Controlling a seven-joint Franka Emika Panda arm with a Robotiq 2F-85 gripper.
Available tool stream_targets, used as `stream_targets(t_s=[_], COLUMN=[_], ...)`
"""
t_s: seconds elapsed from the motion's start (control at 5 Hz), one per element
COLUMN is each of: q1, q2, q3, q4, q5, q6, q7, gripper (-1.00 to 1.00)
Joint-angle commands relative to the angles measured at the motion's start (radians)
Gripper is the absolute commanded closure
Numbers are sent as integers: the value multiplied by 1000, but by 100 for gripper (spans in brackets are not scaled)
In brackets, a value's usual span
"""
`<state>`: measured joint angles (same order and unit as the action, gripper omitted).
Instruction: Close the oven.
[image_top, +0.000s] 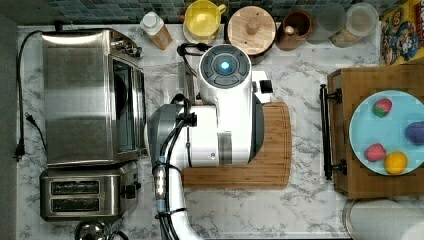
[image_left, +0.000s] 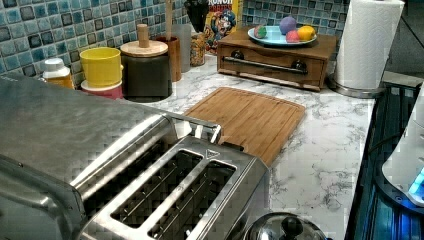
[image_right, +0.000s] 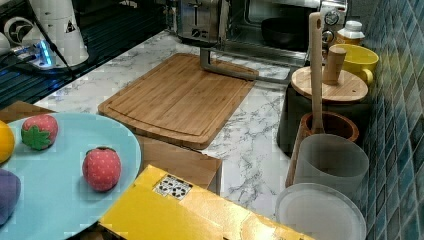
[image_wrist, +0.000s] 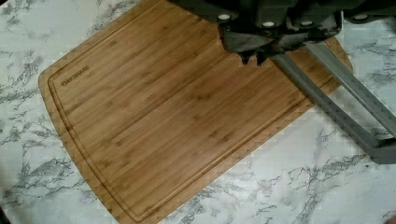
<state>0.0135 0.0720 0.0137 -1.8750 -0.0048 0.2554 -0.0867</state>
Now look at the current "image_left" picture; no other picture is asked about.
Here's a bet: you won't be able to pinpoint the stainless steel toaster oven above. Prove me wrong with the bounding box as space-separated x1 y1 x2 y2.
0 73 178 240

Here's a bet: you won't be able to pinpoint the bamboo cutting board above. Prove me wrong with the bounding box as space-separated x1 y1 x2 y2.
185 87 305 166

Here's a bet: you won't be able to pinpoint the glass jar with cereal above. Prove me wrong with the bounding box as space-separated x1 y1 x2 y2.
190 33 206 66

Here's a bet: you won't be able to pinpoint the black canister with wooden lid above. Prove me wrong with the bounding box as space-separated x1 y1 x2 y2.
120 24 172 102

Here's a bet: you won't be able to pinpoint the brown wooden utensil holder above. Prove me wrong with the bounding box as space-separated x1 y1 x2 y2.
156 36 181 82

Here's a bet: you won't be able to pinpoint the grey tall canister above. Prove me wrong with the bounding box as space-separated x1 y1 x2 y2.
172 24 191 73

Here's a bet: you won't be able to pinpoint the light blue plate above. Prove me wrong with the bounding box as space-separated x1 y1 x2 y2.
248 26 317 47

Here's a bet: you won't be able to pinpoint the cereal box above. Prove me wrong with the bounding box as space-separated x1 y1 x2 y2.
204 0 243 55

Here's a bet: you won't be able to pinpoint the green pink toy fruit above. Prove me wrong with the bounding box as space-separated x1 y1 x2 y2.
254 25 267 39

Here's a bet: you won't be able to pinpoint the pink bowl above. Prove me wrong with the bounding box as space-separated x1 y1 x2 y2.
81 81 123 99

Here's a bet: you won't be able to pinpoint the wooden drawer box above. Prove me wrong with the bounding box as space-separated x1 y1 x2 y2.
217 27 337 91

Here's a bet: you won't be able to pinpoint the black kitchen utensils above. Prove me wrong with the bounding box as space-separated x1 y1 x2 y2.
184 0 209 33

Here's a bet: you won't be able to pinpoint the steel pot lid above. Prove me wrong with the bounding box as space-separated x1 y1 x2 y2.
243 212 327 240

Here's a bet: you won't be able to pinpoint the yellow cup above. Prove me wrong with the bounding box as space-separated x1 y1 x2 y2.
80 47 123 88

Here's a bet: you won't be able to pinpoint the purple toy ball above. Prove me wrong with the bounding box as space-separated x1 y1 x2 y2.
279 16 297 35

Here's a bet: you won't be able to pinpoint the yellow toy fruit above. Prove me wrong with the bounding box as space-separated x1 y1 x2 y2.
297 26 316 41

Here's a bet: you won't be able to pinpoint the metal paper towel holder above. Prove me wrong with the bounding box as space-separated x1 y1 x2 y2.
326 74 386 99

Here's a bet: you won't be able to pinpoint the white capped orange bottle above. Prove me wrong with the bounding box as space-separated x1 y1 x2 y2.
42 58 74 89

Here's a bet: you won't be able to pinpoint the white paper towel roll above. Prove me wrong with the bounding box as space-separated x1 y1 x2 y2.
335 0 404 90

